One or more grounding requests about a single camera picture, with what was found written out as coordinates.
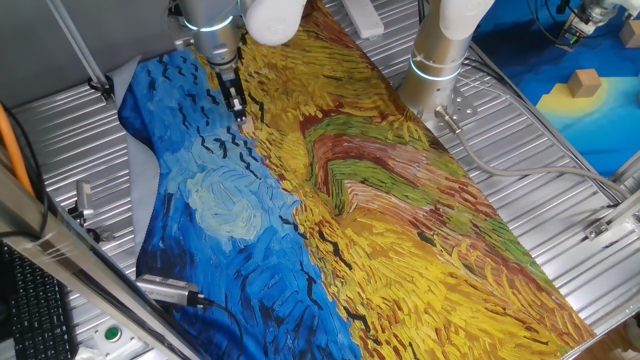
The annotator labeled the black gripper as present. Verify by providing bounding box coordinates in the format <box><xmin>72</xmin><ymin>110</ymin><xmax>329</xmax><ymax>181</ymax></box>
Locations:
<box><xmin>214</xmin><ymin>60</ymin><xmax>251</xmax><ymax>127</ymax></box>

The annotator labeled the white power strip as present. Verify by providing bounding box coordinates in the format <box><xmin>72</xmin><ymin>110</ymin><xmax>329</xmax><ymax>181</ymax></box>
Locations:
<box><xmin>341</xmin><ymin>0</ymin><xmax>386</xmax><ymax>41</ymax></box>

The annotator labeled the grey metal rod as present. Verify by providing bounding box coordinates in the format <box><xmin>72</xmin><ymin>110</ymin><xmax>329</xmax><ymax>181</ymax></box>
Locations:
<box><xmin>44</xmin><ymin>0</ymin><xmax>115</xmax><ymax>105</ymax></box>

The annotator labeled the painted wheatfield print cloth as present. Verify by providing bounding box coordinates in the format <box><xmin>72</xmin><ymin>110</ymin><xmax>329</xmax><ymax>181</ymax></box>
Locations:
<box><xmin>107</xmin><ymin>0</ymin><xmax>597</xmax><ymax>360</ymax></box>

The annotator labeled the grey box with green button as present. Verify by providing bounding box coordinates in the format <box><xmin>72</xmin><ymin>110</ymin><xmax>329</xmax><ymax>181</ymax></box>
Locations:
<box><xmin>91</xmin><ymin>321</ymin><xmax>149</xmax><ymax>360</ymax></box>

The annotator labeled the black keyboard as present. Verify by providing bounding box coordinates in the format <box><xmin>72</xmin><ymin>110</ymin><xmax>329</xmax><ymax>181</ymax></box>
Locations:
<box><xmin>0</xmin><ymin>242</ymin><xmax>77</xmax><ymax>360</ymax></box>

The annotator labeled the wooden cube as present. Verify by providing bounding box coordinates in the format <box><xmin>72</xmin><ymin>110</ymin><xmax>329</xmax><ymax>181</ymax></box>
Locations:
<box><xmin>618</xmin><ymin>19</ymin><xmax>640</xmax><ymax>49</ymax></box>
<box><xmin>566</xmin><ymin>68</ymin><xmax>604</xmax><ymax>100</ymax></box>

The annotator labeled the blue and yellow mat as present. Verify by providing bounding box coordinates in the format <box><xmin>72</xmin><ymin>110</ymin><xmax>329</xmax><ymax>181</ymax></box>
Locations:
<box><xmin>472</xmin><ymin>0</ymin><xmax>640</xmax><ymax>180</ymax></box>

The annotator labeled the short aluminium profile bar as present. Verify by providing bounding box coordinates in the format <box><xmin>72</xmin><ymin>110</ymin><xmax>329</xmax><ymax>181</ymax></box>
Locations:
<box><xmin>583</xmin><ymin>188</ymin><xmax>640</xmax><ymax>242</ymax></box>

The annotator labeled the silver ribbed camera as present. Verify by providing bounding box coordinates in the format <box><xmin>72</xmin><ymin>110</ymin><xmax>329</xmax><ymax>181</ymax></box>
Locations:
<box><xmin>134</xmin><ymin>273</ymin><xmax>201</xmax><ymax>307</ymax></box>

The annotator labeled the black camera cable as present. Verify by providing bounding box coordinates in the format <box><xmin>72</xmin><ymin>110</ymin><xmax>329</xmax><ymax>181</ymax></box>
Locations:
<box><xmin>187</xmin><ymin>292</ymin><xmax>246</xmax><ymax>360</ymax></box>

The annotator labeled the thick grey cable with connector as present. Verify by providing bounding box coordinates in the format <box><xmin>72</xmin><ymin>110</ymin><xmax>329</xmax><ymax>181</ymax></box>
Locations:
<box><xmin>433</xmin><ymin>105</ymin><xmax>632</xmax><ymax>199</ymax></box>

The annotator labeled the aluminium frame beam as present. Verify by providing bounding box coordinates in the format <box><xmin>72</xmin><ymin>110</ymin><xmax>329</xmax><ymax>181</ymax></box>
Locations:
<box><xmin>0</xmin><ymin>164</ymin><xmax>206</xmax><ymax>360</ymax></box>

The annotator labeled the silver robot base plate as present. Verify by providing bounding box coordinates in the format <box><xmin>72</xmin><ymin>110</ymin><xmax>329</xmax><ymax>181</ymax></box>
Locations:
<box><xmin>424</xmin><ymin>88</ymin><xmax>480</xmax><ymax>136</ymax></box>

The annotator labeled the orange cable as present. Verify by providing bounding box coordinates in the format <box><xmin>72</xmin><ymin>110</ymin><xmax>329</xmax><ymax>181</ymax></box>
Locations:
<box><xmin>0</xmin><ymin>102</ymin><xmax>35</xmax><ymax>197</ymax></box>

